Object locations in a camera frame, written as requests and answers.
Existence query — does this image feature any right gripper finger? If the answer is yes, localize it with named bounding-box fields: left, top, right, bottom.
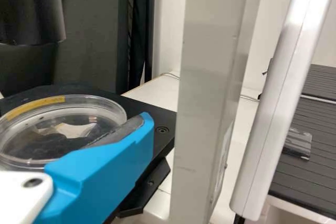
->
left=34, top=112, right=155, bottom=224

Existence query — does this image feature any petri dish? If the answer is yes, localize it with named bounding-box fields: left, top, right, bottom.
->
left=0, top=94, right=128, bottom=169

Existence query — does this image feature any black platform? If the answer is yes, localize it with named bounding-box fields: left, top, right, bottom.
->
left=301, top=63, right=336, bottom=101
left=268, top=95, right=336, bottom=211

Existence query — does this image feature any cream microscope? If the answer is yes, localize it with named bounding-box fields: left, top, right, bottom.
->
left=0, top=0, right=254, bottom=224

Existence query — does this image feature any small black block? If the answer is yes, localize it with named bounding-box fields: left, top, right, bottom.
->
left=282, top=132, right=313, bottom=161

